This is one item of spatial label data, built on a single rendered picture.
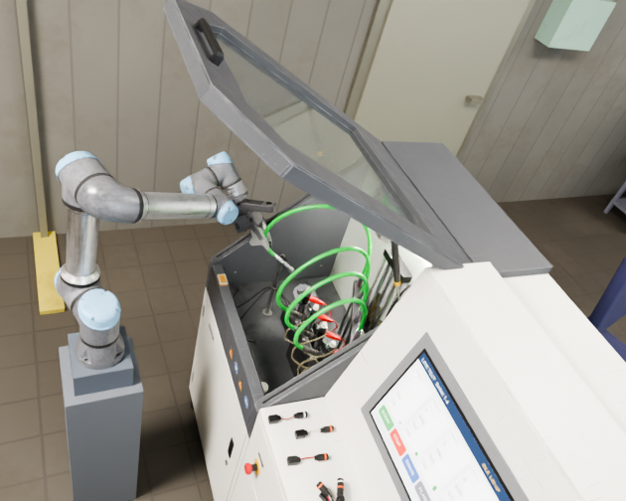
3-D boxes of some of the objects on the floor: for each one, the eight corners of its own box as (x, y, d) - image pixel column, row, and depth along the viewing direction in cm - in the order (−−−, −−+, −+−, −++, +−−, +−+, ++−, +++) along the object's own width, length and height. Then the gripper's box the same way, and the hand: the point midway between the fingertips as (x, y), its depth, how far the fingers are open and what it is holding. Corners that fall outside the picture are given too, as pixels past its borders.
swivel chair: (625, 458, 313) (781, 330, 241) (541, 479, 289) (685, 344, 217) (556, 363, 358) (670, 232, 285) (478, 375, 334) (580, 234, 262)
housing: (294, 377, 300) (381, 140, 204) (341, 370, 311) (443, 142, 216) (409, 684, 208) (665, 514, 113) (469, 657, 220) (747, 482, 124)
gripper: (231, 196, 193) (258, 249, 199) (220, 206, 184) (249, 260, 190) (251, 187, 190) (278, 241, 196) (240, 197, 181) (270, 252, 187)
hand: (269, 245), depth 192 cm, fingers closed
